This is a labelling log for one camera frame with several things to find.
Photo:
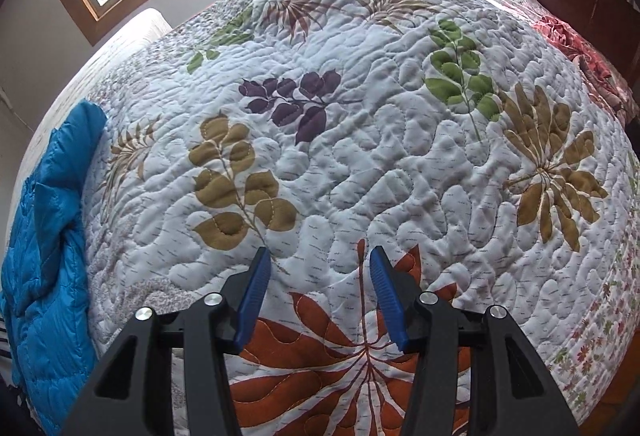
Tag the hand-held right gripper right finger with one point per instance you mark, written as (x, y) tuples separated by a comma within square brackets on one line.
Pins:
[(386, 296)]

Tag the blue puffer jacket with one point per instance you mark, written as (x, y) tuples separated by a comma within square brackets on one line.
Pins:
[(45, 266)]

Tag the red floral blanket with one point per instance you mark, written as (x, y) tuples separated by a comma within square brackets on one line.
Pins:
[(585, 56)]

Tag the navy striped cloth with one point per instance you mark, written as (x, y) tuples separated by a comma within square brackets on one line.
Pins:
[(7, 341)]

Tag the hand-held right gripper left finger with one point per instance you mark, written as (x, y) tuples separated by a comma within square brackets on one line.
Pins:
[(252, 296)]

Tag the floral quilted bedspread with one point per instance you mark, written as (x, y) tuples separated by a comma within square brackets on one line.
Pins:
[(375, 141)]

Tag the white pillow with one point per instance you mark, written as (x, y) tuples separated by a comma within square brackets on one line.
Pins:
[(125, 46)]

